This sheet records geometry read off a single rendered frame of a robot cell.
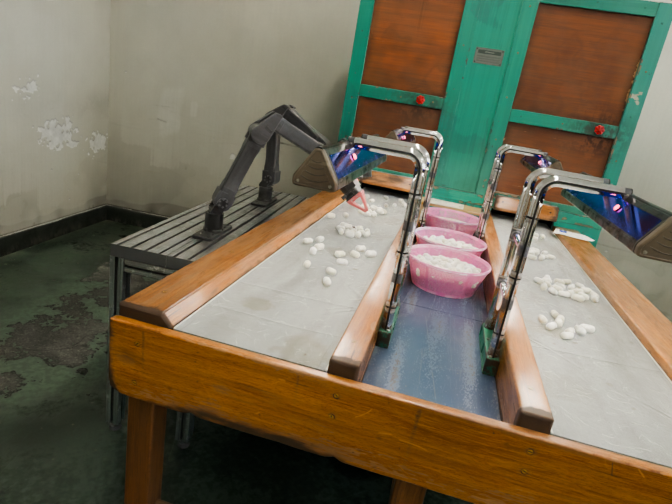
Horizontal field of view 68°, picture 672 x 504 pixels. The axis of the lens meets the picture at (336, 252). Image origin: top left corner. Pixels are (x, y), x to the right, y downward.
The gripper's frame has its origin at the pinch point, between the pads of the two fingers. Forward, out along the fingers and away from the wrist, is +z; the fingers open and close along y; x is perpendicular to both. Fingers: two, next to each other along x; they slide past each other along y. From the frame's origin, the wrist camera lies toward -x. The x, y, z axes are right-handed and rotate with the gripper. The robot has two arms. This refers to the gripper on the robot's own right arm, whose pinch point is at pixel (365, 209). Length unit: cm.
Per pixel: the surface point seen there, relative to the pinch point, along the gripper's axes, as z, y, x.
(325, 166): -12, -96, -24
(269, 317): 3, -88, 8
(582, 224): 72, 80, -60
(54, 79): -176, 90, 127
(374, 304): 16, -73, -7
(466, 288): 36, -32, -18
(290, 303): 4, -78, 7
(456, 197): 25, 79, -21
